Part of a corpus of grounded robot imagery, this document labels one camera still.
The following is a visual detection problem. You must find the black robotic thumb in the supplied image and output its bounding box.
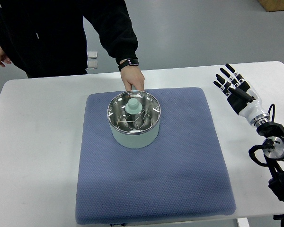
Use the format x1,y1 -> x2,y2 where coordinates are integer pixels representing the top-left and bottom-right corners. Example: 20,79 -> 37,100
228,87 -> 255,103

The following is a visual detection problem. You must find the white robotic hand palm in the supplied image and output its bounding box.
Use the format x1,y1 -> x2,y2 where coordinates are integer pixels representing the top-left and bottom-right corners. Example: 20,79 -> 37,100
227,81 -> 270,126

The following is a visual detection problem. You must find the black robotic little finger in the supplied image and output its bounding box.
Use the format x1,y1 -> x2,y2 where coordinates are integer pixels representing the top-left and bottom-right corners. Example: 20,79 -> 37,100
213,81 -> 231,96

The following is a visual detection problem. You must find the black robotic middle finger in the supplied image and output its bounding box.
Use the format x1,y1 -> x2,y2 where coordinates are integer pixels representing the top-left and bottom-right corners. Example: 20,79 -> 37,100
220,68 -> 240,86

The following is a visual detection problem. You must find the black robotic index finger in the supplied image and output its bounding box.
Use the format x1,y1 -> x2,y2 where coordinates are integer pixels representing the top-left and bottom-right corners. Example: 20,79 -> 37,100
225,63 -> 244,82

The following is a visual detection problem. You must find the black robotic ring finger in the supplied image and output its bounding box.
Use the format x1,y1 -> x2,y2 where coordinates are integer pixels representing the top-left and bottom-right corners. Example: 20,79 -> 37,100
216,74 -> 235,89

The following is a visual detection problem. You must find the glass lid with green knob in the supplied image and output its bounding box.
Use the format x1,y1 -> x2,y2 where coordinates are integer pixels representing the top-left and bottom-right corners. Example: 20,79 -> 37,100
107,90 -> 161,135

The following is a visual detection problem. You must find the mint green pot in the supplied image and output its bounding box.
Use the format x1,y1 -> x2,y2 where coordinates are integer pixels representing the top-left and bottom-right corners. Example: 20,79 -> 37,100
107,90 -> 161,148

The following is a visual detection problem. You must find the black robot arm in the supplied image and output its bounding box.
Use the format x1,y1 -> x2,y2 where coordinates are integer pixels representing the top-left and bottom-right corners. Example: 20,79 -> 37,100
213,63 -> 284,227

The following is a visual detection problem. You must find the person's left hand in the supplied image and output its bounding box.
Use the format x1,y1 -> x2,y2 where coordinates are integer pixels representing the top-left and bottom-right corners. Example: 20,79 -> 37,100
120,66 -> 145,91

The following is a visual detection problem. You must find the person's right hand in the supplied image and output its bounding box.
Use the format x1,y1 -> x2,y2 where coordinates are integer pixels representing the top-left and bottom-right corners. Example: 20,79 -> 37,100
0,47 -> 12,68

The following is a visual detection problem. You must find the cardboard box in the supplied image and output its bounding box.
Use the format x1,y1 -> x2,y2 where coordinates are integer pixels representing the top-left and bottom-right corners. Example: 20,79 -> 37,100
258,0 -> 284,12

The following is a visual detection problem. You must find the blue textured mat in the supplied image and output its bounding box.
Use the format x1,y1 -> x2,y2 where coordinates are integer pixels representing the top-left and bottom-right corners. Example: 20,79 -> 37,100
76,87 -> 236,225

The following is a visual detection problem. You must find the black smartwatch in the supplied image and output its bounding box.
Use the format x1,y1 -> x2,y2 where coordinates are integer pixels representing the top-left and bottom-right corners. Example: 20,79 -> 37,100
118,58 -> 139,71

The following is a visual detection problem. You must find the white table leg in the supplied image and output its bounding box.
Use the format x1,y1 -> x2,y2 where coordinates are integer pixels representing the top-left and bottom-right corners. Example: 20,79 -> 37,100
236,218 -> 250,227

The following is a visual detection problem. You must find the metal floor plate lower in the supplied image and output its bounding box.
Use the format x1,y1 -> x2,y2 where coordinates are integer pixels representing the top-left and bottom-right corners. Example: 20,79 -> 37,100
87,59 -> 98,69

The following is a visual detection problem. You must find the metal floor plate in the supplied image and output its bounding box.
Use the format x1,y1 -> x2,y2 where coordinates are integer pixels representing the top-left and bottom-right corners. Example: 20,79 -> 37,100
87,51 -> 98,59
87,59 -> 98,69

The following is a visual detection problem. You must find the metal floor plate upper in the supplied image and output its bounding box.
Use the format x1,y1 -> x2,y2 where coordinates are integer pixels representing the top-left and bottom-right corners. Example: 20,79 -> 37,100
87,51 -> 98,59

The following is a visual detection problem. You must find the person in black hoodie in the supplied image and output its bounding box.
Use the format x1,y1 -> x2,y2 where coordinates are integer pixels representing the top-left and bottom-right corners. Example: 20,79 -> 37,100
0,0 -> 138,78

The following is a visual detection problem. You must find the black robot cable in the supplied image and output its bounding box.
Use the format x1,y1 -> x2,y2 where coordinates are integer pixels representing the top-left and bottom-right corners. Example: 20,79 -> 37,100
267,103 -> 276,122

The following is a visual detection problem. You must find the wire steamer rack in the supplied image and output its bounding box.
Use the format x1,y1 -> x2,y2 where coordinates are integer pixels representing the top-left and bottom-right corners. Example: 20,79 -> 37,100
116,113 -> 152,131

